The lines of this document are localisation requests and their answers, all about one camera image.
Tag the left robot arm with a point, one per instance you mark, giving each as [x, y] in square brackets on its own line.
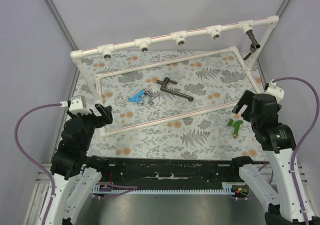
[71, 155]

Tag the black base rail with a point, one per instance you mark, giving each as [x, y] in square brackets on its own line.
[169, 174]

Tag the floral patterned table mat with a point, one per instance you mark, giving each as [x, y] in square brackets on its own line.
[144, 131]

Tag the blue plastic faucet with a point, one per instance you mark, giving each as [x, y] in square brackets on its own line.
[138, 98]

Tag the green plastic faucet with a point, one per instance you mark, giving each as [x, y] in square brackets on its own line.
[236, 125]

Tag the chrome metal faucet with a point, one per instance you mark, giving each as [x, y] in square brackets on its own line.
[152, 96]

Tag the dark bronze installed faucet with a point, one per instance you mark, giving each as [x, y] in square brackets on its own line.
[254, 46]

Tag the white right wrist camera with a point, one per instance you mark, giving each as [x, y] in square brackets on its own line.
[271, 88]

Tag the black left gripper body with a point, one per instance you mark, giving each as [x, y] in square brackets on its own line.
[96, 117]

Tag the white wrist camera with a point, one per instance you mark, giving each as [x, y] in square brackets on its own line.
[271, 88]
[78, 105]

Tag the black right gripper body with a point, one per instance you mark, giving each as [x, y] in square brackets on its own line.
[249, 106]

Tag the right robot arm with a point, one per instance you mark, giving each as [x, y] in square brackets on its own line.
[289, 203]

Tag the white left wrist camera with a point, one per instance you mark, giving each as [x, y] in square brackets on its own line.
[78, 105]

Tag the white PVC pipe frame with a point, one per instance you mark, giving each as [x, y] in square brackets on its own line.
[261, 28]

